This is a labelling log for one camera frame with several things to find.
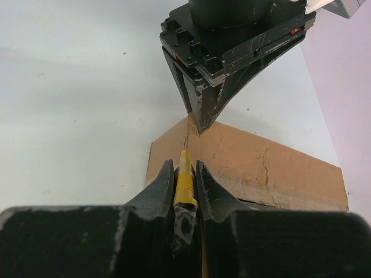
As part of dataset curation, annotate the brown cardboard express box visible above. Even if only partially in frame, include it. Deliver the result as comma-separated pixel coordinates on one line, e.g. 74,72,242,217
146,114,349,211

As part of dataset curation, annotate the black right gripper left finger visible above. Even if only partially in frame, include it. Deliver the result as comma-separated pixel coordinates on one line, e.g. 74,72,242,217
1,160,174,277

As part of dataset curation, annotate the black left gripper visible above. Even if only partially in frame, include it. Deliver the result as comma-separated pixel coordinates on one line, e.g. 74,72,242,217
160,1,316,133

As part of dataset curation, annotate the yellow utility knife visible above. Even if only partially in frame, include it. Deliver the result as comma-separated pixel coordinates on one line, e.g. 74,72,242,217
171,149,199,258

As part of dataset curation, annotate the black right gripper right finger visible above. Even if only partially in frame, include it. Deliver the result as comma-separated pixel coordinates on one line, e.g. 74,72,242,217
195,161,370,277

